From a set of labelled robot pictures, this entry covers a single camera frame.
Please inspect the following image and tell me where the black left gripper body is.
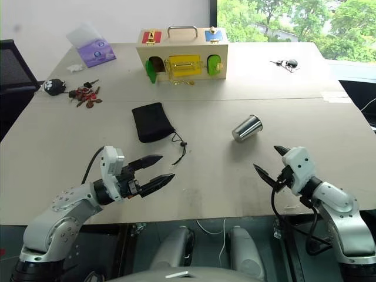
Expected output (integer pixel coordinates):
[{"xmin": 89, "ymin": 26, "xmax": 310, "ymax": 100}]
[{"xmin": 118, "ymin": 164, "xmax": 145, "ymax": 201}]

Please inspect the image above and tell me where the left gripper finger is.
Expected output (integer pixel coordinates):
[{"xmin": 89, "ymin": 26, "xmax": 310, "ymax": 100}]
[
  {"xmin": 137, "ymin": 173, "xmax": 176, "ymax": 199},
  {"xmin": 126, "ymin": 155, "xmax": 164, "ymax": 174}
]

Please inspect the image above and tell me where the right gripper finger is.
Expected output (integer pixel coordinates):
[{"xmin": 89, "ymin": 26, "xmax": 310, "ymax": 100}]
[
  {"xmin": 253, "ymin": 163, "xmax": 280, "ymax": 195},
  {"xmin": 273, "ymin": 145, "xmax": 291, "ymax": 162}
]

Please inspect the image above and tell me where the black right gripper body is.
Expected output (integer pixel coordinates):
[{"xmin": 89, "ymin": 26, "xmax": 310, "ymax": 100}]
[{"xmin": 275, "ymin": 165, "xmax": 295, "ymax": 192}]

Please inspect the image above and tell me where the stainless steel cup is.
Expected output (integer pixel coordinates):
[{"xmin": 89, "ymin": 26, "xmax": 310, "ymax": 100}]
[{"xmin": 231, "ymin": 114, "xmax": 263, "ymax": 143}]

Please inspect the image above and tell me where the metal table clamp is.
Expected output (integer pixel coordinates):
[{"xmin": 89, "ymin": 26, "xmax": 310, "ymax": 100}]
[
  {"xmin": 272, "ymin": 218, "xmax": 288, "ymax": 239},
  {"xmin": 128, "ymin": 222, "xmax": 147, "ymax": 238}
]

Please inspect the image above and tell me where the grey rounded robot leg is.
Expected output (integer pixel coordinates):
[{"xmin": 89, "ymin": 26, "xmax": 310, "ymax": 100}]
[
  {"xmin": 228, "ymin": 225, "xmax": 266, "ymax": 282},
  {"xmin": 150, "ymin": 225, "xmax": 195, "ymax": 271}
]

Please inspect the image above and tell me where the beige tape strip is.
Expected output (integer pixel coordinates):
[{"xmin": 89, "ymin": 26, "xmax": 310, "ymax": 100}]
[{"xmin": 321, "ymin": 90, "xmax": 351, "ymax": 104}]

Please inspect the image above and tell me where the red key bunch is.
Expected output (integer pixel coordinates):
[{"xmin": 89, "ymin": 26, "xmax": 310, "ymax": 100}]
[{"xmin": 68, "ymin": 85, "xmax": 103, "ymax": 109}]

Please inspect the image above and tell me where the black fob key bunch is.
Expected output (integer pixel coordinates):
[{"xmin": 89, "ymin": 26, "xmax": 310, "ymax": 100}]
[{"xmin": 270, "ymin": 58, "xmax": 300, "ymax": 74}]

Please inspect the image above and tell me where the grey robot torso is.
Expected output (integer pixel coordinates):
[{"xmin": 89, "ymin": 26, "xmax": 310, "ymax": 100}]
[{"xmin": 105, "ymin": 265, "xmax": 267, "ymax": 282}]

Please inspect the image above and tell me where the black side desk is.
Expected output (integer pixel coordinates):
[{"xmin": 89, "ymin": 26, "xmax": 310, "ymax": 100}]
[{"xmin": 337, "ymin": 78, "xmax": 376, "ymax": 132}]

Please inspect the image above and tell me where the wooden lock box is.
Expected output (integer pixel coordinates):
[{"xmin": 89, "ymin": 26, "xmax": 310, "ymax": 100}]
[{"xmin": 135, "ymin": 25, "xmax": 230, "ymax": 87}]

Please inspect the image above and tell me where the purple tissue pack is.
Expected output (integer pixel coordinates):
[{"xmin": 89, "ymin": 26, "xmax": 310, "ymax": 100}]
[{"xmin": 76, "ymin": 41, "xmax": 118, "ymax": 69}]

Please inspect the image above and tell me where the black paw print plush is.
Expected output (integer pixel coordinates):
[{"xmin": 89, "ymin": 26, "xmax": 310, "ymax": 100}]
[{"xmin": 42, "ymin": 78, "xmax": 67, "ymax": 97}]

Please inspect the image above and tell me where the window with green trees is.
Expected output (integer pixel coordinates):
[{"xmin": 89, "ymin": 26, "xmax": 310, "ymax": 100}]
[{"xmin": 216, "ymin": 0, "xmax": 376, "ymax": 63}]

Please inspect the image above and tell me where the translucent white plastic sheet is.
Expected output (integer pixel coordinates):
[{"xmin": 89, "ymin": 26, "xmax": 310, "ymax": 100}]
[{"xmin": 65, "ymin": 22, "xmax": 107, "ymax": 49}]

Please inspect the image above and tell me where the black mesh office chair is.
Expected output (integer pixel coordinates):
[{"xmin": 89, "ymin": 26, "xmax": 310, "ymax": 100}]
[{"xmin": 0, "ymin": 39, "xmax": 41, "ymax": 142}]

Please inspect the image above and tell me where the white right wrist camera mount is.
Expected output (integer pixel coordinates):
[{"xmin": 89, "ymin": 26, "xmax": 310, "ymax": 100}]
[{"xmin": 281, "ymin": 146, "xmax": 320, "ymax": 197}]

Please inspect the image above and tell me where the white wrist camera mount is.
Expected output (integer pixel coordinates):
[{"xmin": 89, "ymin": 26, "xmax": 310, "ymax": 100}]
[
  {"xmin": 281, "ymin": 146, "xmax": 320, "ymax": 197},
  {"xmin": 99, "ymin": 146, "xmax": 127, "ymax": 203}
]

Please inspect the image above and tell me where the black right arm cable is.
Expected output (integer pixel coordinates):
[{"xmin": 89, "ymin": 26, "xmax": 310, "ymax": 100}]
[{"xmin": 270, "ymin": 173, "xmax": 333, "ymax": 257}]

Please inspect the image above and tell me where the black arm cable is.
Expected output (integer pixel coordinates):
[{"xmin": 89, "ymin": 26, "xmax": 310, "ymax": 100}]
[
  {"xmin": 81, "ymin": 146, "xmax": 106, "ymax": 185},
  {"xmin": 270, "ymin": 173, "xmax": 333, "ymax": 257}
]

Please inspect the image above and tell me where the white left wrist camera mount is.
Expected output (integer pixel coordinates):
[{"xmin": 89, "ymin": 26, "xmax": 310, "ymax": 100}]
[{"xmin": 99, "ymin": 146, "xmax": 127, "ymax": 203}]

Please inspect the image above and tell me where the black drawstring pouch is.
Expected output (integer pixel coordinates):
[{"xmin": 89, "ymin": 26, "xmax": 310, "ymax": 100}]
[{"xmin": 131, "ymin": 102, "xmax": 189, "ymax": 166}]

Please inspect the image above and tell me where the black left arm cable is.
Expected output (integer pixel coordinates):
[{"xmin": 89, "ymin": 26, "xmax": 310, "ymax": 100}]
[{"xmin": 81, "ymin": 146, "xmax": 106, "ymax": 185}]

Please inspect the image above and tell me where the white hanging cable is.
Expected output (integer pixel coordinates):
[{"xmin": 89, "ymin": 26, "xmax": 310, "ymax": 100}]
[{"xmin": 195, "ymin": 218, "xmax": 227, "ymax": 263}]

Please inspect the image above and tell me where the thin white cable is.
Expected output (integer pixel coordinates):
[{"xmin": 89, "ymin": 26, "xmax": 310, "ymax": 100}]
[{"xmin": 359, "ymin": 98, "xmax": 376, "ymax": 130}]

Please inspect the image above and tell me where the metal box handle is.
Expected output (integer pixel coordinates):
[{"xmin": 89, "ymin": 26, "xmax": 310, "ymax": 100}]
[{"xmin": 167, "ymin": 25, "xmax": 199, "ymax": 39}]

